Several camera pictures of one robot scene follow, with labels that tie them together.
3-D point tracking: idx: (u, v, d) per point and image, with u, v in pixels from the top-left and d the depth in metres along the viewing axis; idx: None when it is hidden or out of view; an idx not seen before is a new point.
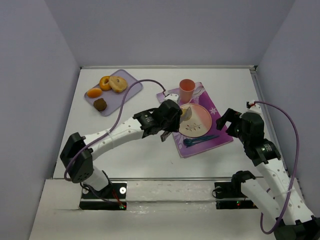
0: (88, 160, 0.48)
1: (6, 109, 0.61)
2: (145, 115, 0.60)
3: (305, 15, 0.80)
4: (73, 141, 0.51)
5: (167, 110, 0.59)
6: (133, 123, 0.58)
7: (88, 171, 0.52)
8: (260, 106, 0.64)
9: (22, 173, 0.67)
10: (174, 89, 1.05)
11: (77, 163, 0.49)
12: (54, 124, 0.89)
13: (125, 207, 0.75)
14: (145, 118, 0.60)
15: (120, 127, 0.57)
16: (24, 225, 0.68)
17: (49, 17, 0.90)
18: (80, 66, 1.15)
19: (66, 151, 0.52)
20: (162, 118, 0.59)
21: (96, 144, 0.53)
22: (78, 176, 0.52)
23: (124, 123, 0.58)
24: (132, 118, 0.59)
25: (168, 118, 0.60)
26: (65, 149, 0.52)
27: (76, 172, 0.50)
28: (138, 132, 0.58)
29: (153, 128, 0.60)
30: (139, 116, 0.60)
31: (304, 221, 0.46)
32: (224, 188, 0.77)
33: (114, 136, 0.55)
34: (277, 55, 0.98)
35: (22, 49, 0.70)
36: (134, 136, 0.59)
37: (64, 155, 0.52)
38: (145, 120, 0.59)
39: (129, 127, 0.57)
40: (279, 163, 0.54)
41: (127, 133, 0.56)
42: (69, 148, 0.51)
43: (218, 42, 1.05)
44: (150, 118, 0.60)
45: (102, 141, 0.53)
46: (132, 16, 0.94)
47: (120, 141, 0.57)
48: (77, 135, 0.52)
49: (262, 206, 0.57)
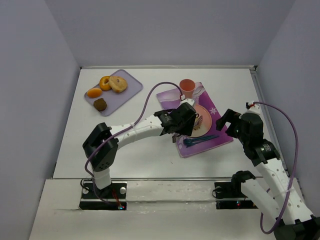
0: (113, 149, 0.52)
1: (6, 109, 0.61)
2: (165, 114, 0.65)
3: (305, 15, 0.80)
4: (99, 130, 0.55)
5: (185, 110, 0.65)
6: (154, 120, 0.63)
7: (109, 161, 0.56)
8: (259, 107, 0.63)
9: (22, 173, 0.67)
10: (174, 89, 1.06)
11: (102, 151, 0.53)
12: (54, 124, 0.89)
13: (125, 207, 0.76)
14: (165, 116, 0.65)
15: (144, 122, 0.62)
16: (24, 225, 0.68)
17: (49, 17, 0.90)
18: (80, 66, 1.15)
19: (91, 140, 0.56)
20: (180, 118, 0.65)
21: (122, 135, 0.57)
22: (100, 165, 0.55)
23: (146, 119, 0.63)
24: (153, 115, 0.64)
25: (185, 119, 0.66)
26: (90, 138, 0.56)
27: (99, 160, 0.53)
28: (158, 128, 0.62)
29: (172, 126, 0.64)
30: (159, 114, 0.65)
31: (304, 221, 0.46)
32: (224, 188, 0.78)
33: (137, 129, 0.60)
34: (277, 55, 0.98)
35: (22, 49, 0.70)
36: (154, 132, 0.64)
37: (89, 143, 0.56)
38: (165, 118, 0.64)
39: (151, 123, 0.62)
40: (279, 163, 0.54)
41: (149, 128, 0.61)
42: (94, 137, 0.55)
43: (218, 42, 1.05)
44: (169, 117, 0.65)
45: (127, 133, 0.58)
46: (131, 16, 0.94)
47: (142, 136, 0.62)
48: (104, 125, 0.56)
49: (262, 206, 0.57)
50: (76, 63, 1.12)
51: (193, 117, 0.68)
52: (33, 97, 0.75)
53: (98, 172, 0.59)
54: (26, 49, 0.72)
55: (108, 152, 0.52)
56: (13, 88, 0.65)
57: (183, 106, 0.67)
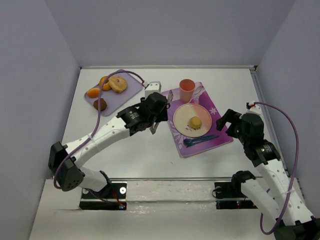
0: (72, 170, 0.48)
1: (6, 109, 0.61)
2: (130, 111, 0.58)
3: (305, 15, 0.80)
4: (55, 151, 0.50)
5: (153, 103, 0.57)
6: (116, 123, 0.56)
7: (76, 179, 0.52)
8: (260, 107, 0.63)
9: (22, 173, 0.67)
10: (174, 89, 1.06)
11: (62, 173, 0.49)
12: (54, 124, 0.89)
13: (125, 207, 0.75)
14: (130, 114, 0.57)
15: (104, 129, 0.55)
16: (24, 225, 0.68)
17: (48, 17, 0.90)
18: (80, 66, 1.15)
19: (52, 162, 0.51)
20: (149, 113, 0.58)
21: (79, 151, 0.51)
22: (67, 184, 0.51)
23: (107, 124, 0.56)
24: (115, 118, 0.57)
25: (155, 112, 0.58)
26: (51, 160, 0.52)
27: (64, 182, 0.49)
28: (123, 131, 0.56)
29: (140, 124, 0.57)
30: (123, 114, 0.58)
31: (304, 221, 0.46)
32: (224, 188, 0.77)
33: (97, 140, 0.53)
34: (277, 55, 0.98)
35: (22, 49, 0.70)
36: (120, 136, 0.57)
37: (51, 166, 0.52)
38: (130, 117, 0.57)
39: (112, 127, 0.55)
40: (279, 163, 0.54)
41: (111, 134, 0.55)
42: (54, 159, 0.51)
43: (218, 42, 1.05)
44: (135, 114, 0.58)
45: (85, 147, 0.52)
46: (132, 16, 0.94)
47: (106, 143, 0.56)
48: (59, 145, 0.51)
49: (262, 206, 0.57)
50: (76, 63, 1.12)
51: (163, 108, 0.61)
52: (33, 97, 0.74)
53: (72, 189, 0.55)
54: (26, 50, 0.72)
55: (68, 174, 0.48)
56: (13, 88, 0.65)
57: (149, 97, 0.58)
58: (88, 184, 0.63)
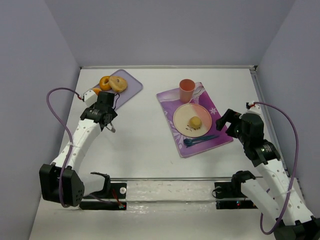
0: (73, 176, 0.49)
1: (6, 109, 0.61)
2: (90, 110, 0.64)
3: (305, 15, 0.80)
4: (46, 174, 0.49)
5: (105, 97, 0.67)
6: (85, 123, 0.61)
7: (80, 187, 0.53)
8: (259, 107, 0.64)
9: (22, 173, 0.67)
10: (174, 89, 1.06)
11: (66, 186, 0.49)
12: (54, 124, 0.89)
13: (125, 207, 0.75)
14: (92, 112, 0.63)
15: (78, 134, 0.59)
16: (24, 225, 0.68)
17: (48, 17, 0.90)
18: (80, 66, 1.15)
19: (48, 187, 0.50)
20: (105, 106, 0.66)
21: (70, 159, 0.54)
22: (75, 198, 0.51)
23: (78, 128, 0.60)
24: (81, 121, 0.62)
25: (109, 103, 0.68)
26: (45, 187, 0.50)
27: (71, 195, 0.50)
28: (95, 127, 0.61)
29: (104, 116, 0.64)
30: (85, 114, 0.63)
31: (304, 221, 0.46)
32: (224, 188, 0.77)
33: (78, 144, 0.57)
34: (277, 55, 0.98)
35: (22, 49, 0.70)
36: (95, 133, 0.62)
37: (49, 192, 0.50)
38: (93, 114, 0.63)
39: (85, 128, 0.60)
40: (279, 163, 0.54)
41: (87, 133, 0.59)
42: (47, 182, 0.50)
43: (218, 42, 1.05)
44: (95, 110, 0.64)
45: (73, 154, 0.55)
46: (132, 15, 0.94)
47: (87, 144, 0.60)
48: (47, 166, 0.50)
49: (262, 206, 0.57)
50: (76, 63, 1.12)
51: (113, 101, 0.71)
52: (33, 97, 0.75)
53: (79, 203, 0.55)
54: (26, 49, 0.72)
55: (72, 182, 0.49)
56: (14, 88, 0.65)
57: (100, 95, 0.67)
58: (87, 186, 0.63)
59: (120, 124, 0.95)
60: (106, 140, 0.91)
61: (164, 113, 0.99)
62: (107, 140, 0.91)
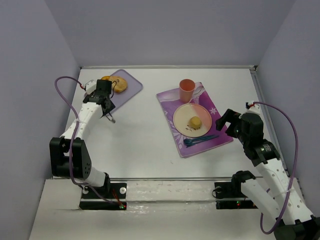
0: (82, 146, 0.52)
1: (6, 108, 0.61)
2: (91, 96, 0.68)
3: (305, 15, 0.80)
4: (56, 145, 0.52)
5: (104, 83, 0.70)
6: (89, 105, 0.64)
7: (87, 160, 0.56)
8: (259, 107, 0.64)
9: (22, 173, 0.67)
10: (174, 89, 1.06)
11: (75, 156, 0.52)
12: (54, 124, 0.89)
13: (125, 207, 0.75)
14: (93, 97, 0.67)
15: (83, 113, 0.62)
16: (24, 225, 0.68)
17: (49, 17, 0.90)
18: (80, 66, 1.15)
19: (58, 160, 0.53)
20: (105, 92, 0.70)
21: (78, 133, 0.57)
22: (84, 169, 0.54)
23: (82, 109, 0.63)
24: (84, 103, 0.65)
25: (108, 91, 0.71)
26: (55, 160, 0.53)
27: (81, 165, 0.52)
28: (98, 108, 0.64)
29: (105, 101, 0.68)
30: (87, 99, 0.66)
31: (304, 221, 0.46)
32: (224, 188, 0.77)
33: (84, 120, 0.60)
34: (277, 55, 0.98)
35: (22, 49, 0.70)
36: (97, 114, 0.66)
37: (59, 165, 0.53)
38: (94, 99, 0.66)
39: (89, 108, 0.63)
40: (279, 163, 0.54)
41: (92, 112, 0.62)
42: (57, 155, 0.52)
43: (218, 42, 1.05)
44: (96, 96, 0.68)
45: (80, 129, 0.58)
46: (132, 16, 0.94)
47: (91, 123, 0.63)
48: (56, 139, 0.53)
49: (262, 206, 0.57)
50: (76, 63, 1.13)
51: None
52: (33, 97, 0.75)
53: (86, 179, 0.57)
54: (27, 49, 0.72)
55: (81, 152, 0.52)
56: (13, 88, 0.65)
57: (98, 83, 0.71)
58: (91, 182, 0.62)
59: (120, 124, 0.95)
60: (106, 140, 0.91)
61: (164, 113, 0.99)
62: (107, 139, 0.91)
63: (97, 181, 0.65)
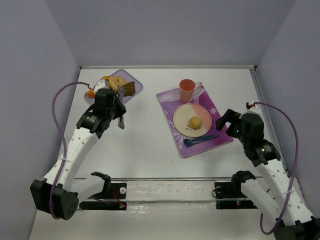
0: (63, 195, 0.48)
1: (6, 109, 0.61)
2: (87, 117, 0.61)
3: (305, 16, 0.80)
4: (37, 189, 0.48)
5: (103, 100, 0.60)
6: (81, 134, 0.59)
7: (73, 201, 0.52)
8: (259, 107, 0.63)
9: (22, 174, 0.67)
10: (174, 89, 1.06)
11: (56, 203, 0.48)
12: (54, 124, 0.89)
13: (125, 207, 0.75)
14: (89, 120, 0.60)
15: (73, 145, 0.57)
16: (23, 226, 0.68)
17: (49, 17, 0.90)
18: (80, 66, 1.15)
19: (40, 202, 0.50)
20: (104, 109, 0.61)
21: (61, 176, 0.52)
22: (67, 212, 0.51)
23: (73, 139, 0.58)
24: (77, 129, 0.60)
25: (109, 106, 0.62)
26: (37, 201, 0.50)
27: (63, 210, 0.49)
28: (91, 137, 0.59)
29: (102, 123, 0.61)
30: (82, 122, 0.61)
31: (304, 221, 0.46)
32: (224, 188, 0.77)
33: (71, 158, 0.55)
34: (277, 55, 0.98)
35: (22, 49, 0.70)
36: (90, 143, 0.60)
37: (42, 205, 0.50)
38: (90, 122, 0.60)
39: (79, 139, 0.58)
40: (279, 164, 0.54)
41: (81, 146, 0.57)
42: (39, 197, 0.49)
43: (218, 43, 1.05)
44: (93, 117, 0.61)
45: (65, 170, 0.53)
46: (132, 16, 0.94)
47: (81, 157, 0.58)
48: (38, 181, 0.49)
49: (262, 206, 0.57)
50: (76, 63, 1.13)
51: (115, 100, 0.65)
52: (33, 97, 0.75)
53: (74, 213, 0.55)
54: (26, 50, 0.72)
55: (62, 200, 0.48)
56: (13, 88, 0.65)
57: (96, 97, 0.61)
58: (87, 192, 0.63)
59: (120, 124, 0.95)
60: (106, 140, 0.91)
61: (164, 113, 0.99)
62: (107, 139, 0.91)
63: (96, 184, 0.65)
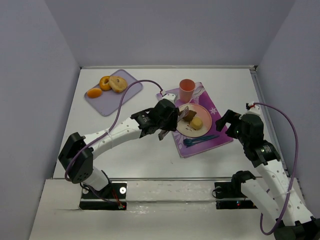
0: (88, 159, 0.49)
1: (6, 109, 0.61)
2: (142, 115, 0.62)
3: (305, 16, 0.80)
4: (73, 141, 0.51)
5: (163, 109, 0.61)
6: (131, 123, 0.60)
7: (87, 171, 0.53)
8: (259, 108, 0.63)
9: (23, 174, 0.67)
10: (174, 89, 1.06)
11: (77, 163, 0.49)
12: (54, 124, 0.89)
13: (125, 207, 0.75)
14: (142, 118, 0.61)
15: (120, 126, 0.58)
16: (23, 226, 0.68)
17: (49, 17, 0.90)
18: (80, 66, 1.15)
19: (66, 152, 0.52)
20: (159, 117, 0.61)
21: (96, 143, 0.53)
22: (78, 176, 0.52)
23: (122, 123, 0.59)
24: (129, 118, 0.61)
25: (164, 117, 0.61)
26: (64, 150, 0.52)
27: (76, 172, 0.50)
28: (136, 131, 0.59)
29: (151, 127, 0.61)
30: (136, 116, 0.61)
31: (304, 222, 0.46)
32: (224, 188, 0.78)
33: (113, 135, 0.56)
34: (277, 55, 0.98)
35: (22, 50, 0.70)
36: (133, 136, 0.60)
37: (64, 156, 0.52)
38: (142, 120, 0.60)
39: (127, 126, 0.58)
40: (279, 164, 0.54)
41: (125, 132, 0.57)
42: (68, 148, 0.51)
43: (218, 43, 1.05)
44: (147, 118, 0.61)
45: (102, 141, 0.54)
46: (132, 16, 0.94)
47: (119, 141, 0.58)
48: (77, 135, 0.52)
49: (262, 206, 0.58)
50: (76, 63, 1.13)
51: (172, 114, 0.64)
52: (33, 97, 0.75)
53: (79, 182, 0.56)
54: (26, 50, 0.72)
55: (84, 163, 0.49)
56: (13, 88, 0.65)
57: (160, 103, 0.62)
58: (92, 181, 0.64)
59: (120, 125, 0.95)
60: None
61: None
62: None
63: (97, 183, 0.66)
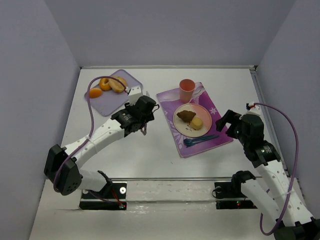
0: (73, 169, 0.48)
1: (6, 109, 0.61)
2: (123, 113, 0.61)
3: (305, 16, 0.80)
4: (54, 154, 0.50)
5: (144, 105, 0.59)
6: (112, 124, 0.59)
7: (75, 180, 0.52)
8: (260, 108, 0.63)
9: (22, 174, 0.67)
10: (174, 89, 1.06)
11: (63, 174, 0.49)
12: (53, 124, 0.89)
13: (125, 207, 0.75)
14: (123, 116, 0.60)
15: (101, 130, 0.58)
16: (23, 226, 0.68)
17: (49, 17, 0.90)
18: (80, 66, 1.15)
19: (50, 166, 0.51)
20: (140, 114, 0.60)
21: (79, 152, 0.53)
22: (67, 187, 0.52)
23: (103, 126, 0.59)
24: (110, 120, 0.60)
25: (146, 113, 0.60)
26: (48, 164, 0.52)
27: (64, 182, 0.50)
28: (119, 132, 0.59)
29: (133, 124, 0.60)
30: (117, 116, 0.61)
31: (304, 223, 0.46)
32: (224, 188, 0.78)
33: (95, 140, 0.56)
34: (277, 55, 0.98)
35: (22, 50, 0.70)
36: (116, 136, 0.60)
37: (49, 170, 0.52)
38: (123, 119, 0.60)
39: (109, 128, 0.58)
40: (279, 165, 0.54)
41: (108, 134, 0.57)
42: (51, 162, 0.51)
43: (219, 43, 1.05)
44: (128, 116, 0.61)
45: (85, 148, 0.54)
46: (132, 16, 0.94)
47: (103, 144, 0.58)
48: (57, 147, 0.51)
49: (262, 206, 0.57)
50: (76, 63, 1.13)
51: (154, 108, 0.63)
52: (33, 97, 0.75)
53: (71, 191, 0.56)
54: (26, 50, 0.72)
55: (70, 173, 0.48)
56: (13, 89, 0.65)
57: (140, 99, 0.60)
58: (88, 185, 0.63)
59: None
60: None
61: (164, 113, 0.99)
62: None
63: (93, 185, 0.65)
